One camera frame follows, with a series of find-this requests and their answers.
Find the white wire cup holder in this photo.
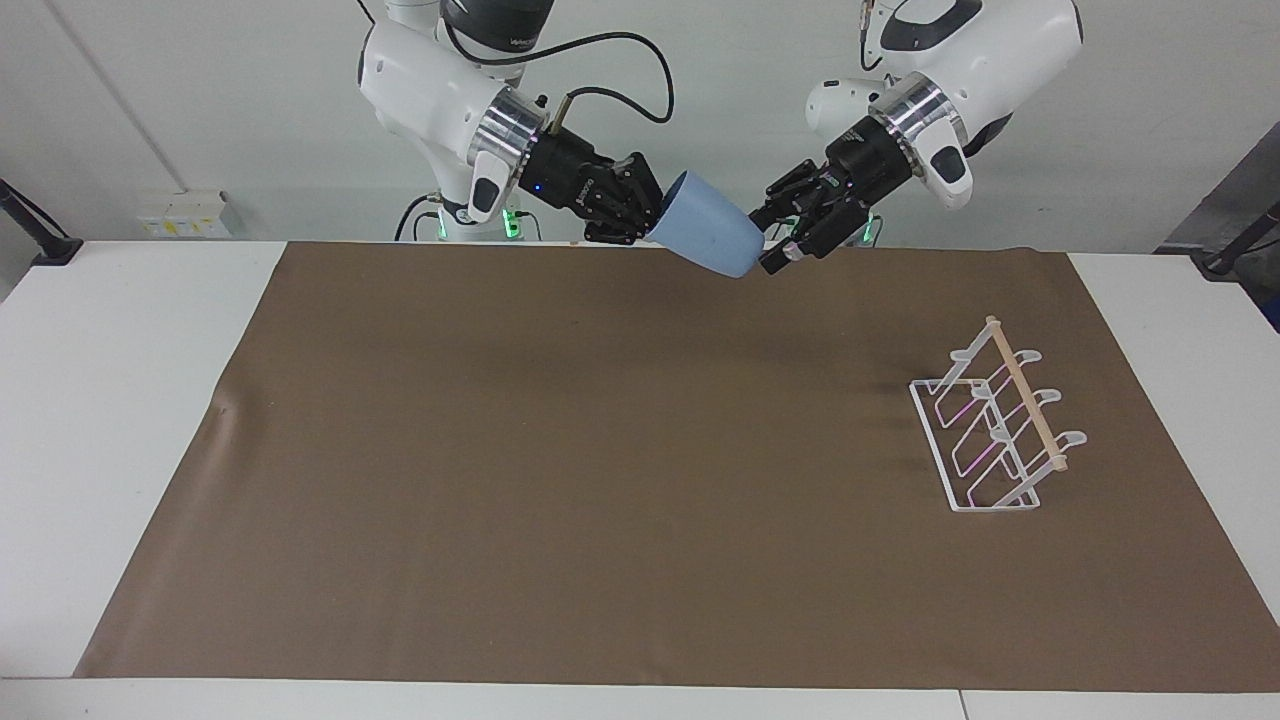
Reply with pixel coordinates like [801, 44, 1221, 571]
[908, 315, 1089, 515]

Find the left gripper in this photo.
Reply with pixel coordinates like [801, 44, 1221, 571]
[750, 115, 914, 275]

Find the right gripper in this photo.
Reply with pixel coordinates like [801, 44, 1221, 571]
[518, 127, 667, 247]

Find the white wall socket box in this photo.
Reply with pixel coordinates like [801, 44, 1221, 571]
[136, 189, 234, 240]

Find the black stand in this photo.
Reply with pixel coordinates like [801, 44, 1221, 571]
[1194, 200, 1280, 282]
[0, 178, 84, 267]

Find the blue cup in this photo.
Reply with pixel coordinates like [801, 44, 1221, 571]
[645, 170, 767, 279]

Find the black cable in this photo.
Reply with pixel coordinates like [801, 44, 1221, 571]
[440, 16, 677, 137]
[394, 193, 447, 243]

